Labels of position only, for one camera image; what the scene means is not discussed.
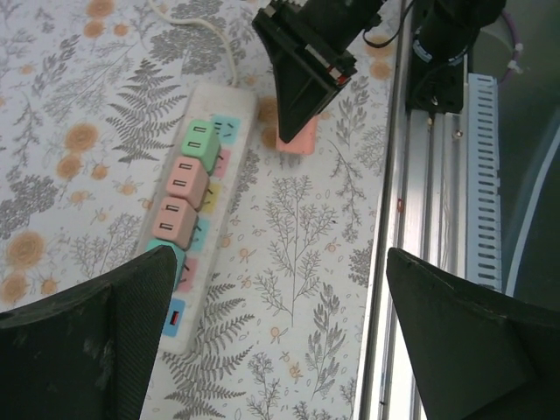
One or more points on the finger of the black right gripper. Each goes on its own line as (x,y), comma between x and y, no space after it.
(289,87)

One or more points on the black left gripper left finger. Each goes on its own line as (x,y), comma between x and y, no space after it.
(65,350)

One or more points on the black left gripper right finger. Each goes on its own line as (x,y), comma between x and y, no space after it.
(481,350)

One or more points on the white multicolour power strip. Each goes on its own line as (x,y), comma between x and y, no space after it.
(242,105)

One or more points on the salmon cube plug adapter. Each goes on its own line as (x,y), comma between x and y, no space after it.
(302,142)

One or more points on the green cube plug adapter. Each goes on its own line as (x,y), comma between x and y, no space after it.
(199,142)

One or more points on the teal cube plug adapter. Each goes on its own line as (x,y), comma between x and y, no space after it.
(180,262)

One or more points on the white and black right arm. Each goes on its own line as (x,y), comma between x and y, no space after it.
(455,22)

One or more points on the floral patterned tablecloth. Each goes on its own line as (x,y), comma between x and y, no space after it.
(306,262)

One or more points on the aluminium frame rail with grooves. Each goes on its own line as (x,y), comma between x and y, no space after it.
(420,219)

